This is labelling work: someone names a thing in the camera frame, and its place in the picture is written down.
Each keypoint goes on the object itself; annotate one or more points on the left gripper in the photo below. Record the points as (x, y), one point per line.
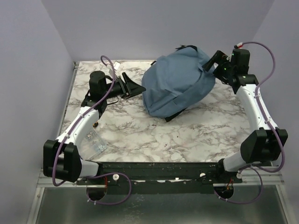
(133, 88)

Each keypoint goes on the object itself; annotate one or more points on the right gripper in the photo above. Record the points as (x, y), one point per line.
(218, 57)

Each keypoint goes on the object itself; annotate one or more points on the blue backpack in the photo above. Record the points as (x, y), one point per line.
(176, 81)

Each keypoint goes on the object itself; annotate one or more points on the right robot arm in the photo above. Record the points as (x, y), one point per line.
(266, 140)

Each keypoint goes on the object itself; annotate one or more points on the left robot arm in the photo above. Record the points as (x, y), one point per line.
(61, 158)

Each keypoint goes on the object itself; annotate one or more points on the clear plastic box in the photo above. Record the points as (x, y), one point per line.
(92, 145)

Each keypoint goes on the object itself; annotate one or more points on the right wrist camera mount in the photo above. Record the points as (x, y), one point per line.
(238, 46)

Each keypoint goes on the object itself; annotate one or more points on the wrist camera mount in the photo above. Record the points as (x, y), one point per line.
(238, 46)
(116, 66)

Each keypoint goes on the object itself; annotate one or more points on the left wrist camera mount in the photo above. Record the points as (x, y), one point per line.
(116, 66)

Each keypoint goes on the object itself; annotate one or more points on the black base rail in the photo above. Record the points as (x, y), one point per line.
(165, 177)

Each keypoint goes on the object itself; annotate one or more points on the aluminium frame rail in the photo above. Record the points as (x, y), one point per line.
(96, 187)

